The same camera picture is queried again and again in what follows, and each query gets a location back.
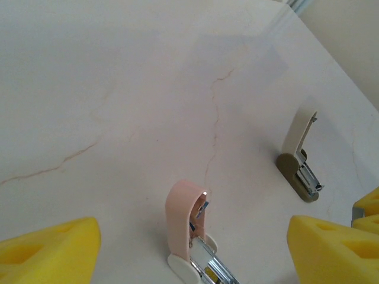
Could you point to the olive and cream stapler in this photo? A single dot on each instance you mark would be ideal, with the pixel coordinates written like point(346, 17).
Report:
point(296, 136)

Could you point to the aluminium side rail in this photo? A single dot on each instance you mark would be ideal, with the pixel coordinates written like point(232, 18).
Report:
point(300, 4)

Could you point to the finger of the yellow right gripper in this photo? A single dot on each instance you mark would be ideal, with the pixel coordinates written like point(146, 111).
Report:
point(371, 225)
point(371, 204)

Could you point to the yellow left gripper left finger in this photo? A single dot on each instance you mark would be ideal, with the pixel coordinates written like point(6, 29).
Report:
point(47, 254)

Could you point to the pink and white stapler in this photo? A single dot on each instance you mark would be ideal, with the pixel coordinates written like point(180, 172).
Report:
point(177, 213)

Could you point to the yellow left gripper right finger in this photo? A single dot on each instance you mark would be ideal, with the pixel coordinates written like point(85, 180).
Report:
point(331, 254)

